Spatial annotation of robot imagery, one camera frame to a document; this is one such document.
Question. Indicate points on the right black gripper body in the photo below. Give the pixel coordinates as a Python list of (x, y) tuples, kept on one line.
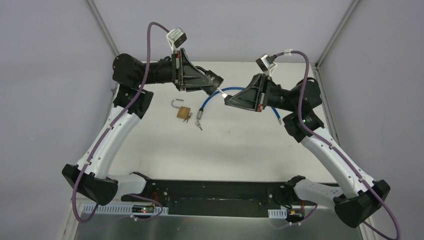
[(262, 93)]

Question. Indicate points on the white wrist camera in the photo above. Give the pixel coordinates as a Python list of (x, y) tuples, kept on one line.
[(267, 64), (175, 38)]

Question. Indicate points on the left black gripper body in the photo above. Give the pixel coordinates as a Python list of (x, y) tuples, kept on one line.
[(178, 69)]

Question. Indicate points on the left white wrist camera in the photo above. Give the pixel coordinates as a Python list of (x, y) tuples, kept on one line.
[(175, 38)]

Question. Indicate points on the small silver key bunch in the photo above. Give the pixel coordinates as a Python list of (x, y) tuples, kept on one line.
[(188, 117)]

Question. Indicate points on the brass padlock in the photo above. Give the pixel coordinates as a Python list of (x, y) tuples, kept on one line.
[(183, 111)]

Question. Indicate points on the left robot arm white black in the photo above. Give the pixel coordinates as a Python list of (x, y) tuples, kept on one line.
[(90, 175)]

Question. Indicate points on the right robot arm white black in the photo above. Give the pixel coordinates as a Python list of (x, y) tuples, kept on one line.
[(357, 195)]

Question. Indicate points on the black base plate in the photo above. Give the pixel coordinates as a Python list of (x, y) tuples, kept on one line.
[(220, 198)]

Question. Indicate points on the black headed key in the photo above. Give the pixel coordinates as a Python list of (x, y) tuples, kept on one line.
[(223, 94)]

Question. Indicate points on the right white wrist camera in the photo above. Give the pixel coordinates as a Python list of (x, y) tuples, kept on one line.
[(267, 64)]

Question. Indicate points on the cable lock silver keys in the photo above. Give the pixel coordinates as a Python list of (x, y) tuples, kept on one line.
[(198, 124)]

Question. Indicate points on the small black padlock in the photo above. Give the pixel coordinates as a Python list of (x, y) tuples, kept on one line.
[(214, 78)]

